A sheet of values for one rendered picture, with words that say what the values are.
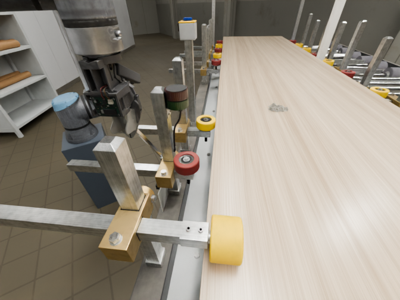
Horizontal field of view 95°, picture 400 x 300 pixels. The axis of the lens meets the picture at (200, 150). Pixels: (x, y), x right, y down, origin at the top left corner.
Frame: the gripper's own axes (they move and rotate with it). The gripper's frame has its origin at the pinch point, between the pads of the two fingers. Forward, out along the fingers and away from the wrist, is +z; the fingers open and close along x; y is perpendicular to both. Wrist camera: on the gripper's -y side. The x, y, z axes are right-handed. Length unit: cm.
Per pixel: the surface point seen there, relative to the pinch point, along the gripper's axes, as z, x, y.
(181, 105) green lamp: -7.1, 14.1, -2.7
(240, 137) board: 10.4, 31.9, -15.2
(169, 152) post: 9.6, 8.8, -3.5
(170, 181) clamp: 14.9, 10.1, 3.8
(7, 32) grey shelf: -3, -255, -211
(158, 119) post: -2.1, 7.1, -3.5
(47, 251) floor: 101, -86, -1
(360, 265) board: 10, 51, 24
